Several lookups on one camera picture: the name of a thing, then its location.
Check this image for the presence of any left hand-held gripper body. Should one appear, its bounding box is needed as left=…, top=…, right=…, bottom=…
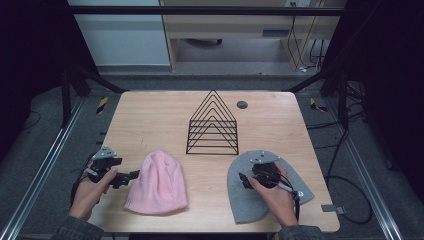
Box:
left=84, top=145, right=123, bottom=184

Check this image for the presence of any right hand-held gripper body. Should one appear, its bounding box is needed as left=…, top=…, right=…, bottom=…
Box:
left=249, top=150, right=283, bottom=188

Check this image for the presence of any grey knit beanie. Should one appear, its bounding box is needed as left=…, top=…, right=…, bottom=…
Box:
left=227, top=150, right=315, bottom=225

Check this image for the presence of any pink knit beanie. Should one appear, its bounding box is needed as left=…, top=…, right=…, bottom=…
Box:
left=123, top=149, right=189, bottom=215

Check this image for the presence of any black wire triangle rack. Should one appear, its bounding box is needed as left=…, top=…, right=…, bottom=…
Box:
left=185, top=89, right=240, bottom=156

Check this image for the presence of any person's right hand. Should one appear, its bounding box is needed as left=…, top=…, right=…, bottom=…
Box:
left=248, top=163, right=299, bottom=228

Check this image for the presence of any person's left hand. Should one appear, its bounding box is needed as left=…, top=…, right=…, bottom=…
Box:
left=68, top=162, right=119, bottom=221

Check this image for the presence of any yellow black striped tape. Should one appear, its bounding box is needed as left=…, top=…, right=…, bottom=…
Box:
left=309, top=97, right=328, bottom=113
left=96, top=96, right=110, bottom=115

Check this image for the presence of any black metal stand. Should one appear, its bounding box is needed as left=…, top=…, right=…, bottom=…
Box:
left=286, top=66, right=350, bottom=130
left=60, top=64, right=128, bottom=128

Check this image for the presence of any white cabinet panel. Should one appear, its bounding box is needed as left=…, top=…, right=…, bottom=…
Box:
left=66, top=0, right=172, bottom=67

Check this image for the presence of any dark curtain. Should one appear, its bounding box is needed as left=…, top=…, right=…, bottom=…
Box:
left=324, top=0, right=424, bottom=194
left=0, top=0, right=98, bottom=161

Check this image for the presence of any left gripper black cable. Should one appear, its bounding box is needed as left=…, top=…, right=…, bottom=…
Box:
left=69, top=166, right=92, bottom=208

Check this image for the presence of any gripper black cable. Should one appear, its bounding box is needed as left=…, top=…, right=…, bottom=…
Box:
left=69, top=166, right=92, bottom=208
left=278, top=181, right=301, bottom=223

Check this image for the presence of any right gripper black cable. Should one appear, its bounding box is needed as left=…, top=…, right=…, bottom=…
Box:
left=278, top=181, right=301, bottom=223

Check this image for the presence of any aluminium floor rail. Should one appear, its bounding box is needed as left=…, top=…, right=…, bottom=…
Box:
left=323, top=98, right=405, bottom=240
left=0, top=96, right=88, bottom=240

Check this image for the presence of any grey metal bracket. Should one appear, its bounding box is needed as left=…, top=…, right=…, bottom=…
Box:
left=321, top=203, right=347, bottom=215

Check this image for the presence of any black floor cable loop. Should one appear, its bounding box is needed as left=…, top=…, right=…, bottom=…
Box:
left=305, top=108, right=374, bottom=225

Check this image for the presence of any yellow cable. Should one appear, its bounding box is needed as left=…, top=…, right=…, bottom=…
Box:
left=292, top=0, right=325, bottom=70

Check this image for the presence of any black horizontal frame bar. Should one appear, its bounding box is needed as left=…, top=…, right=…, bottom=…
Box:
left=69, top=5, right=348, bottom=17

